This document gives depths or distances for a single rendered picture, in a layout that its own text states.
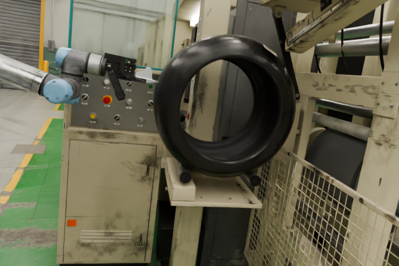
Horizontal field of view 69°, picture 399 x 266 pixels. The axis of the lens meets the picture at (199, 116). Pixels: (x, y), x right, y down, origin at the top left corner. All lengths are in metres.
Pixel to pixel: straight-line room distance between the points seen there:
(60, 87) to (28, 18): 9.52
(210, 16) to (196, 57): 0.45
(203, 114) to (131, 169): 0.57
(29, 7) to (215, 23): 9.32
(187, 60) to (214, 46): 0.11
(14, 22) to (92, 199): 9.03
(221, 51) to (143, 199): 1.09
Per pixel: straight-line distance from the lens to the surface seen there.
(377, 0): 1.13
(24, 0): 10.54
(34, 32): 10.42
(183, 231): 1.65
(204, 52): 1.03
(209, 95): 1.42
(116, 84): 1.10
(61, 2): 10.38
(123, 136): 1.68
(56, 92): 0.98
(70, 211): 1.88
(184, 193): 1.13
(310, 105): 1.57
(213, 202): 1.17
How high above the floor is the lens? 1.30
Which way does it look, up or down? 9 degrees down
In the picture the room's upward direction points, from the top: 7 degrees clockwise
